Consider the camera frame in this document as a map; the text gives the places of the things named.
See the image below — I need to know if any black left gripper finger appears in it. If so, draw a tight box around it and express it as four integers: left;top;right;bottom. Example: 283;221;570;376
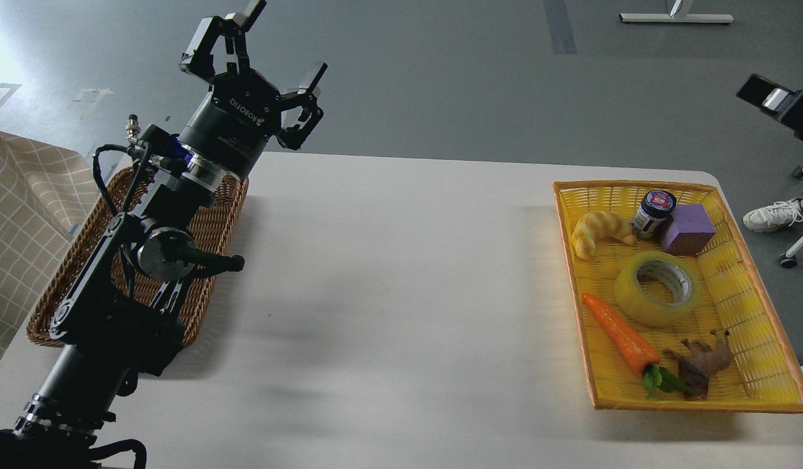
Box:
179;0;267;84
272;62;329;150

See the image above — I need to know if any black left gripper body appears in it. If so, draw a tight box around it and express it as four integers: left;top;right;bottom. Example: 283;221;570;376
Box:
179;68;282;179

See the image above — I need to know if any yellow tape roll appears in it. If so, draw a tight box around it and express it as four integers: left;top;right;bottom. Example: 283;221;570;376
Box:
613;251;703;328

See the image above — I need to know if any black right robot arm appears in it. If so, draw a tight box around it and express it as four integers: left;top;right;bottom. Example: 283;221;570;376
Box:
736;74;803;141

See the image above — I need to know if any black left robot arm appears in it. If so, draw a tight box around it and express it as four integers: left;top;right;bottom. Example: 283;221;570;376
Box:
0;1;327;468

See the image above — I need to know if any brown wicker basket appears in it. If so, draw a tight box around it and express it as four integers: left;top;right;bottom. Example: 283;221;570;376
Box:
27;166;250;348

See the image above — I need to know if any beige checkered cloth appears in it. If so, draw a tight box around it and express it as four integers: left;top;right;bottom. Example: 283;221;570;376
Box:
0;131;98;360

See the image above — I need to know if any yellow toy croissant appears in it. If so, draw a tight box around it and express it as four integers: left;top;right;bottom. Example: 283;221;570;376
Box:
570;211;639;259

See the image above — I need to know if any small dark jar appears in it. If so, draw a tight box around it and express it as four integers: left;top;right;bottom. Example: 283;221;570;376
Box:
631;190;677;238

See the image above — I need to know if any white stand base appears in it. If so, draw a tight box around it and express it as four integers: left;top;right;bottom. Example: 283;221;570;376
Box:
619;13;735;25

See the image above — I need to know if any orange toy carrot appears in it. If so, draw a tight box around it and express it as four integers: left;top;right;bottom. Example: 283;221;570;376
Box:
581;292;687;398

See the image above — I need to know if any purple foam block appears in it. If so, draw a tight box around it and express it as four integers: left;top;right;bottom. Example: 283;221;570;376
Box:
660;204;716;256

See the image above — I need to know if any yellow plastic basket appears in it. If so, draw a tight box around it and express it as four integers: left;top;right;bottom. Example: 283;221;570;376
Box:
553;179;803;413

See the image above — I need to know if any brown toy animal figure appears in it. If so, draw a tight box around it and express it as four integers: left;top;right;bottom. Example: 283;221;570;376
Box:
663;329;733;400

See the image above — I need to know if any white sneaker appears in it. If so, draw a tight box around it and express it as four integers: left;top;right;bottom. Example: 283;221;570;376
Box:
743;198;803;233

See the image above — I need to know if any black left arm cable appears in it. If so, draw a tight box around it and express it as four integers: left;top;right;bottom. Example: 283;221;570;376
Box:
92;143;145;216

